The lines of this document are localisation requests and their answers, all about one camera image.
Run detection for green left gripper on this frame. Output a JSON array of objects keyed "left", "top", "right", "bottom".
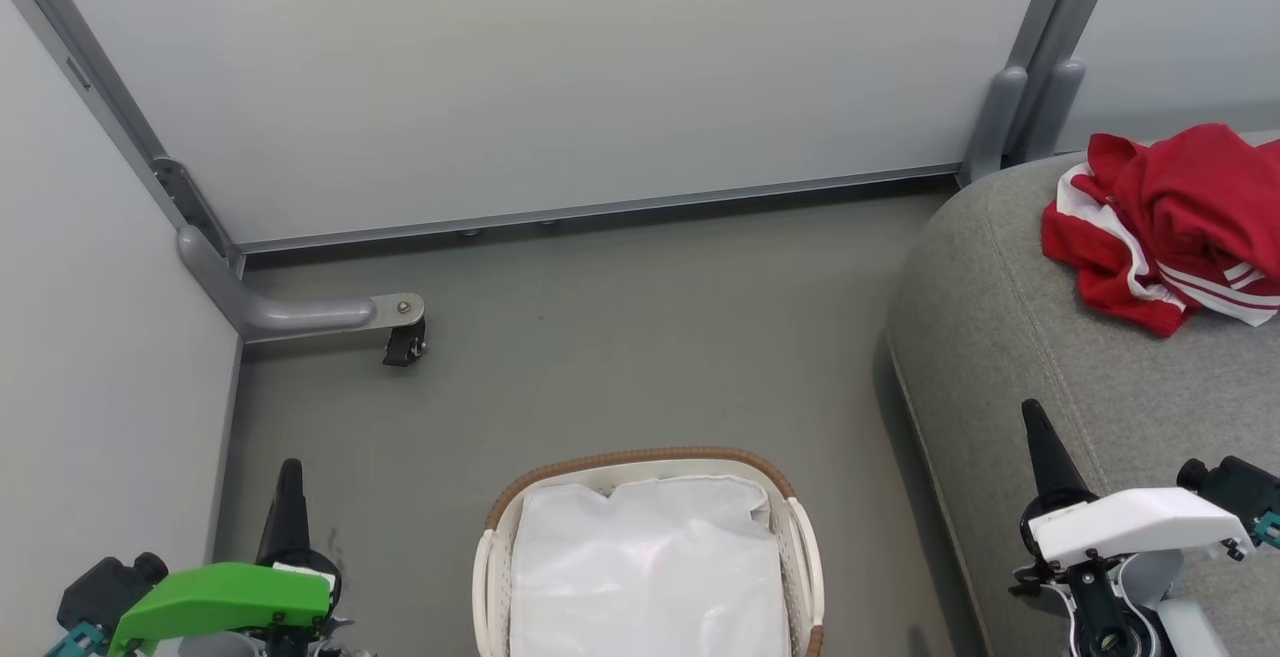
[{"left": 108, "top": 458, "right": 371, "bottom": 657}]

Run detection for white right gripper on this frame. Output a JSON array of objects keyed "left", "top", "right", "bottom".
[{"left": 1010, "top": 399, "right": 1251, "bottom": 657}]

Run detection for red shorts with white stripe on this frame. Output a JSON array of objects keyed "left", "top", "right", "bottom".
[{"left": 1042, "top": 134, "right": 1191, "bottom": 338}]

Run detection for red garment with thin stripes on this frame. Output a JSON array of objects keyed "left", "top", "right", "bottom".
[{"left": 1100, "top": 123, "right": 1280, "bottom": 328}]

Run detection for white laundry basket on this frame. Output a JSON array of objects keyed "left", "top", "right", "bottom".
[{"left": 472, "top": 447, "right": 826, "bottom": 657}]

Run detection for white basket liner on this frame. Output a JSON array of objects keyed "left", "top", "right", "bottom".
[{"left": 508, "top": 475, "right": 791, "bottom": 657}]

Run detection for grey fabric sofa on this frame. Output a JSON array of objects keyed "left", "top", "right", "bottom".
[{"left": 885, "top": 132, "right": 1280, "bottom": 657}]

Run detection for grey partition support leg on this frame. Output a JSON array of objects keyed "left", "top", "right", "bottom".
[{"left": 178, "top": 225, "right": 426, "bottom": 343}]

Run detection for black caster wheel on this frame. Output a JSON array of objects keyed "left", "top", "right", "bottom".
[{"left": 383, "top": 322, "right": 429, "bottom": 368}]

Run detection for grey partition bottom rail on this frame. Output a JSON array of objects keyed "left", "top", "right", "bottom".
[
  {"left": 205, "top": 337, "right": 247, "bottom": 563},
  {"left": 240, "top": 165, "right": 961, "bottom": 256}
]

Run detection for grey metal hinge bracket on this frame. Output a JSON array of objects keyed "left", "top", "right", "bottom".
[{"left": 150, "top": 157, "right": 246, "bottom": 273}]

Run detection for grey partition corner post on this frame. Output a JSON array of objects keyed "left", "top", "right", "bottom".
[{"left": 0, "top": 0, "right": 241, "bottom": 268}]

